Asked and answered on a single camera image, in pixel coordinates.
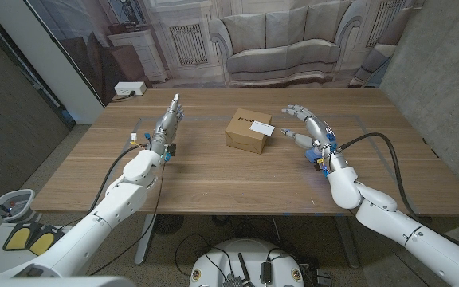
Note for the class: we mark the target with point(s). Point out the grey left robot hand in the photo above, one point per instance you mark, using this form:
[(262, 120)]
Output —
[(166, 125)]

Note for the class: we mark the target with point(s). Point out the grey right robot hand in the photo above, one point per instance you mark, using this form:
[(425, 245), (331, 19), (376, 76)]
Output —
[(321, 133)]

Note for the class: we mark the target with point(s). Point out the white card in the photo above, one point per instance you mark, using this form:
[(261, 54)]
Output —
[(262, 128)]

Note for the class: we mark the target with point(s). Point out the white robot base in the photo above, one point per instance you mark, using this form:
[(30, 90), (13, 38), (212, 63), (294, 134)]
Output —
[(245, 255)]

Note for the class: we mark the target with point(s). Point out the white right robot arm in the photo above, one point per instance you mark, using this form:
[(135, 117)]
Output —
[(432, 247)]

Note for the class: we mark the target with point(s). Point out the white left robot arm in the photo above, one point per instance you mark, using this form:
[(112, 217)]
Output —
[(110, 207)]

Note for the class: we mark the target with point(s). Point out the brown cardboard packing box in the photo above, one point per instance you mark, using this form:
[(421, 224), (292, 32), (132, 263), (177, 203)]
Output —
[(243, 133)]

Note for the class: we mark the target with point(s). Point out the white power strip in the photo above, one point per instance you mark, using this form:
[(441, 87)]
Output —
[(129, 88)]

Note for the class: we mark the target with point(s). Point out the black round floor fan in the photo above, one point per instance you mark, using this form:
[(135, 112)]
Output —
[(167, 225)]

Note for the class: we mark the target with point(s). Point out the printed living room backdrop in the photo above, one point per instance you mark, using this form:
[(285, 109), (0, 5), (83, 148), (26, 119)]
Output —
[(285, 40)]

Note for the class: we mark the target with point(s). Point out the grey table leg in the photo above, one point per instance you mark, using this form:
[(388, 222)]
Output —
[(349, 243), (145, 239)]

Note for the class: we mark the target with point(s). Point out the black power adapter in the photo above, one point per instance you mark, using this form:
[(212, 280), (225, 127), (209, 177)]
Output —
[(265, 273)]

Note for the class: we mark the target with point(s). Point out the black antenna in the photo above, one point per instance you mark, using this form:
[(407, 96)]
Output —
[(244, 271)]

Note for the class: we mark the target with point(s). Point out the grey white headset device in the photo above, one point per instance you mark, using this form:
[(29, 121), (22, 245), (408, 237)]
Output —
[(18, 199)]

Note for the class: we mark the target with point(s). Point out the yellow black foot pedal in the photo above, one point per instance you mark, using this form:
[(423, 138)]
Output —
[(42, 242), (16, 238)]

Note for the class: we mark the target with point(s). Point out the blue toy camera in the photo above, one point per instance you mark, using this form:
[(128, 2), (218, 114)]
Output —
[(311, 155)]

